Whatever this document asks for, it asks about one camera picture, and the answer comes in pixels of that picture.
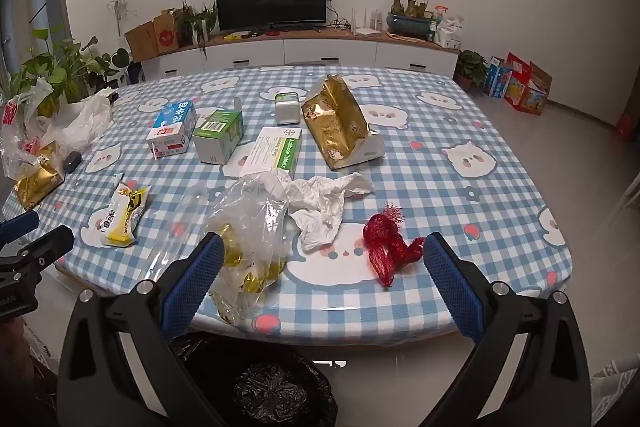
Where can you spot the bonsai in blue pot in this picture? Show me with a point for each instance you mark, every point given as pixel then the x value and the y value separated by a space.
pixel 407 24

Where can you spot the black computer mouse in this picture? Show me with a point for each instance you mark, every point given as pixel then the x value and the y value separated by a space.
pixel 72 161

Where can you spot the gold tissue pack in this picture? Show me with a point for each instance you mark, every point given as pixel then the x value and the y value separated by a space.
pixel 37 184

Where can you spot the white television cabinet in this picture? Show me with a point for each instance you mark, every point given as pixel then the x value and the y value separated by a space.
pixel 330 49

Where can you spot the white plastic bag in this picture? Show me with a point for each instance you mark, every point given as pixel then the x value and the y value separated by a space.
pixel 80 122

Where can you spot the plain brown cardboard box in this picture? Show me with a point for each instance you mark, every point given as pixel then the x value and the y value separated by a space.
pixel 142 42

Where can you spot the clear bag with red print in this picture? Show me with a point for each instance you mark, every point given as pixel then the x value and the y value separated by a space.
pixel 20 142

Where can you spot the clear yellowish plastic bag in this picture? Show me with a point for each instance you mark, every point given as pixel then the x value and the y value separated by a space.
pixel 250 227

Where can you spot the bin with black bag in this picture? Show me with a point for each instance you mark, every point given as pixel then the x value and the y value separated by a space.
pixel 280 387

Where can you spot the open colourful cardboard box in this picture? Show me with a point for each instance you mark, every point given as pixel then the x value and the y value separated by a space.
pixel 535 94

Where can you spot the white tissue paper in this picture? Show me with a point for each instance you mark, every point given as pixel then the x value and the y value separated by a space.
pixel 320 207

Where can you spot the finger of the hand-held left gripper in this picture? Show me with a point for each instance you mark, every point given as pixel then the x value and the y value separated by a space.
pixel 47 247
pixel 20 224

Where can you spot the small white green box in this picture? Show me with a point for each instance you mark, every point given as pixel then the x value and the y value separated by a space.
pixel 287 109

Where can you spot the torn gold tissue wrapper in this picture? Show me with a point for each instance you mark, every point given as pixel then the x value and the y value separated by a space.
pixel 335 122

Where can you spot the green white carton box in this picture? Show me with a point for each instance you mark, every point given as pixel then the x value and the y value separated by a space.
pixel 217 137

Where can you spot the blue white milk carton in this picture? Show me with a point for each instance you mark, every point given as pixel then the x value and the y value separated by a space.
pixel 170 127

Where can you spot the white green medicine box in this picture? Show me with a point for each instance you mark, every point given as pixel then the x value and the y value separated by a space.
pixel 272 152

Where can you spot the small red box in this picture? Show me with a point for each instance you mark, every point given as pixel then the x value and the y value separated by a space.
pixel 626 127

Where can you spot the white router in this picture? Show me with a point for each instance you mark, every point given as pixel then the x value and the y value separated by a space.
pixel 367 31

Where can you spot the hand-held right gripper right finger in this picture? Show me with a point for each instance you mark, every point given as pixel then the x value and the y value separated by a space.
pixel 450 277

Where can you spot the long-leaved potted plant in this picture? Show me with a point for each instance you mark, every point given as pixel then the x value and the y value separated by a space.
pixel 192 24

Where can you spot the white spray bottle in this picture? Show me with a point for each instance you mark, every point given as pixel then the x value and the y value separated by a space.
pixel 440 12

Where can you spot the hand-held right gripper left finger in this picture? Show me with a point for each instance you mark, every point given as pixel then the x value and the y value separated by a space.
pixel 200 272

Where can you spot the large pothos plant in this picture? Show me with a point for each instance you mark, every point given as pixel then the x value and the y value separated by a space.
pixel 55 67

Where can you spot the white patterned sofa cover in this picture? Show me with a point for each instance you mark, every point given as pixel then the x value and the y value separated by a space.
pixel 617 392

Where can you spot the white paper bag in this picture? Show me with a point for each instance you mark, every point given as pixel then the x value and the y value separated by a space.
pixel 450 34

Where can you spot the red printed box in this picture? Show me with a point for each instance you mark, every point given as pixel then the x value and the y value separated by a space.
pixel 517 72

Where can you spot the blue printed box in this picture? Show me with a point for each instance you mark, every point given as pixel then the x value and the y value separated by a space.
pixel 497 79

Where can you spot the yellow snack wrapper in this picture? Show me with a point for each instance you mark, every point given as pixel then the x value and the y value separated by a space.
pixel 122 217

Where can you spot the blue checked tablecloth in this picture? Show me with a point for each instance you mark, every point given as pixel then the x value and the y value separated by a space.
pixel 425 187

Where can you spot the red mesh net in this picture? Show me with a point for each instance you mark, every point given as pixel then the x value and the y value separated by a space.
pixel 382 242

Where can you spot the small green bottle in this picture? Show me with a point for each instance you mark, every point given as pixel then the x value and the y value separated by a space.
pixel 431 32

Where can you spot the small potted green plant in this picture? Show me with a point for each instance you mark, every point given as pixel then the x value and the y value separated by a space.
pixel 470 67

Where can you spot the cardboard box with red print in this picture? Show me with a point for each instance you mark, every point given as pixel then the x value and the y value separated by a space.
pixel 166 34

